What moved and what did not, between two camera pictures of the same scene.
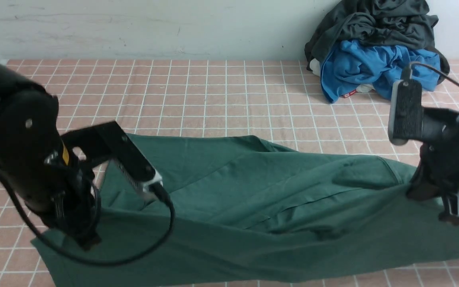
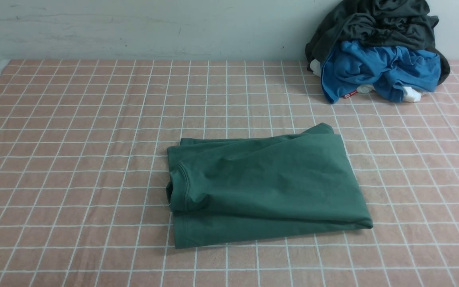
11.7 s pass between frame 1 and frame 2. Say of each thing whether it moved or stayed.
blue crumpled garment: stayed
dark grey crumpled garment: stayed
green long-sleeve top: moved
